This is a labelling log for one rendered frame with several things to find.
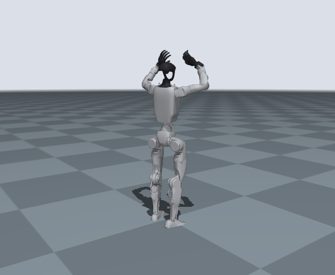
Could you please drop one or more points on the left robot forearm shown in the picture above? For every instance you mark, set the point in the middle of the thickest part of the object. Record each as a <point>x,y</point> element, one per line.
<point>151,74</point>

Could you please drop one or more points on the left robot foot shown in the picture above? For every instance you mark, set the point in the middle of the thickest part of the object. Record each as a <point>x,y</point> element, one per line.
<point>155,217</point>

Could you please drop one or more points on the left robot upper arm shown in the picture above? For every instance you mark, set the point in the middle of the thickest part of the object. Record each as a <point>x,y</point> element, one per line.
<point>149,87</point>

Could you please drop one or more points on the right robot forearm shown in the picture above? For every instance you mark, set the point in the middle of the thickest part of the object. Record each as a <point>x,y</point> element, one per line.
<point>202,75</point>

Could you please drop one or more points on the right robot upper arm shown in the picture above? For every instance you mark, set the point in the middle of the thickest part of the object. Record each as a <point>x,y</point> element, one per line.
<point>184,91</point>

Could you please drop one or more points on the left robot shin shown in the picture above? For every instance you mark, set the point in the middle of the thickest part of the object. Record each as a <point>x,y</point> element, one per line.
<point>155,190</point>

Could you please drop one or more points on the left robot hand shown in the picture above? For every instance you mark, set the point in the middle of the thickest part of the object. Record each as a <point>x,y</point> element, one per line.
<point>162,58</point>

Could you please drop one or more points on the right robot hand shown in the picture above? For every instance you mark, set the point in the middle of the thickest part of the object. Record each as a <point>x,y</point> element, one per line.
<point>189,60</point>

